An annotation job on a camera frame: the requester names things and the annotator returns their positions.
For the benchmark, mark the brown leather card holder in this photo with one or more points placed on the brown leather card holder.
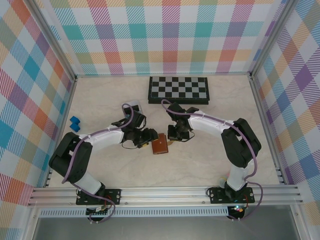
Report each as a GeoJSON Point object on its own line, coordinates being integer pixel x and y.
{"type": "Point", "coordinates": [160, 147]}

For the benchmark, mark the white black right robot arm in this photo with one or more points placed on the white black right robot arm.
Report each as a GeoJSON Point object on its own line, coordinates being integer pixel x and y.
{"type": "Point", "coordinates": [207, 123]}

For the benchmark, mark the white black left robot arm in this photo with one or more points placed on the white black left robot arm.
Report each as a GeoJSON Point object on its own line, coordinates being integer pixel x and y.
{"type": "Point", "coordinates": [110, 138]}

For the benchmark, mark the black VIP card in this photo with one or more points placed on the black VIP card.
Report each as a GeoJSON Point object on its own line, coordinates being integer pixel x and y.
{"type": "Point", "coordinates": [135, 108]}

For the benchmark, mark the clear acrylic card box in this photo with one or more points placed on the clear acrylic card box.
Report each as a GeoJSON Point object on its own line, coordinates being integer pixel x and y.
{"type": "Point", "coordinates": [130, 103]}

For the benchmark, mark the black grey folding chessboard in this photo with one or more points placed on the black grey folding chessboard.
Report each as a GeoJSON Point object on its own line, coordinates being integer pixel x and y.
{"type": "Point", "coordinates": [178, 88]}

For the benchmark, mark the blue toy block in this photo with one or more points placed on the blue toy block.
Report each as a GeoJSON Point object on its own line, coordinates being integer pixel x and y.
{"type": "Point", "coordinates": [74, 119]}
{"type": "Point", "coordinates": [76, 127]}

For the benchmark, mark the aluminium front rail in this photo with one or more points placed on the aluminium front rail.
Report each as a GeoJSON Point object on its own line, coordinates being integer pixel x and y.
{"type": "Point", "coordinates": [162, 195]}

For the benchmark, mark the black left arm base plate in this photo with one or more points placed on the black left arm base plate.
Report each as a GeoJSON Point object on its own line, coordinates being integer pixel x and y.
{"type": "Point", "coordinates": [115, 195]}

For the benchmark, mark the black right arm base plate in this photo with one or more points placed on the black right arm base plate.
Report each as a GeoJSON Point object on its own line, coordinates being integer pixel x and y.
{"type": "Point", "coordinates": [215, 195]}

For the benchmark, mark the aluminium side rail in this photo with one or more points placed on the aluminium side rail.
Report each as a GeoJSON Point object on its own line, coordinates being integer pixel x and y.
{"type": "Point", "coordinates": [262, 112]}
{"type": "Point", "coordinates": [69, 95]}

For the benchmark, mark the aluminium frame post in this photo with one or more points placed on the aluminium frame post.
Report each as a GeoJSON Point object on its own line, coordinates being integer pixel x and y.
{"type": "Point", "coordinates": [55, 37]}
{"type": "Point", "coordinates": [272, 37]}

